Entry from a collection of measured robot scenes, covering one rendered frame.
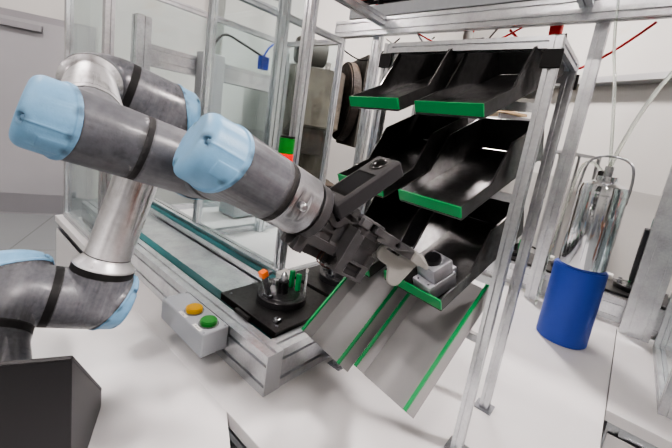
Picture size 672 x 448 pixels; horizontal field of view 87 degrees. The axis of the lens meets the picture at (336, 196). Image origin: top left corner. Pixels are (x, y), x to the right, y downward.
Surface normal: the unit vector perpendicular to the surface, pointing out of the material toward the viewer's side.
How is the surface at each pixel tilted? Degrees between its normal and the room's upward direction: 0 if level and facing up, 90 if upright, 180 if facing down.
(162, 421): 0
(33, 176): 90
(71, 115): 75
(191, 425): 0
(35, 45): 90
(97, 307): 87
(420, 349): 45
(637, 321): 90
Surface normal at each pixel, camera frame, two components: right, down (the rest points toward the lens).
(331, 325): -0.44, -0.68
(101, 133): 0.63, 0.15
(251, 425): 0.15, -0.97
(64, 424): 0.36, 0.22
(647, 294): -0.65, 0.04
